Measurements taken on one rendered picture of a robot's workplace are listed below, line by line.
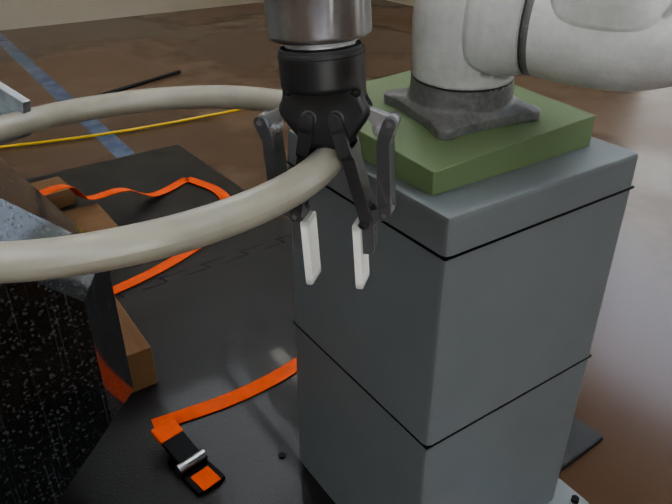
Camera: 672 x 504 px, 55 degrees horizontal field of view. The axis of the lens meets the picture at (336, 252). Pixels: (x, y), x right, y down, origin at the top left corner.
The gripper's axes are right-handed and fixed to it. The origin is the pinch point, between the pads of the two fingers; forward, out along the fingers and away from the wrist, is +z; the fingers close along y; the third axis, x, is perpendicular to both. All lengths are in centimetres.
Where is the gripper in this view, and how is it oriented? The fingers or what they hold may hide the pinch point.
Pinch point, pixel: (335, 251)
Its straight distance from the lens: 65.0
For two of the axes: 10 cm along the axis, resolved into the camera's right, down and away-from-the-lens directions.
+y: -9.6, -0.7, 2.7
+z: 0.7, 8.9, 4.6
